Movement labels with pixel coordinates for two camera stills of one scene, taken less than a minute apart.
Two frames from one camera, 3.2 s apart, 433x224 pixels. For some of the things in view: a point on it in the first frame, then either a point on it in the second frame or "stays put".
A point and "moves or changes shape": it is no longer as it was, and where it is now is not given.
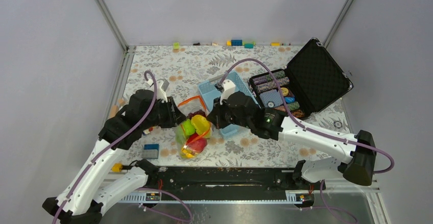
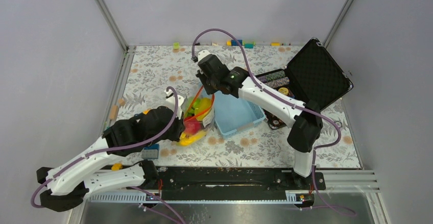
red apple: [198, 145] to [192, 125]
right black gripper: [216, 116] to [203, 76]
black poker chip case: [313, 80] stays put
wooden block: [114, 110] stays put
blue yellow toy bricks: [247, 44] stays put
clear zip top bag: [194, 132] moves or changes shape
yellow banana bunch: [189, 153] to [186, 140]
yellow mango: [200, 123] to [203, 105]
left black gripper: [175, 115] to [179, 129]
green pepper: [186, 129] to [191, 111]
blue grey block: [150, 151] stays put
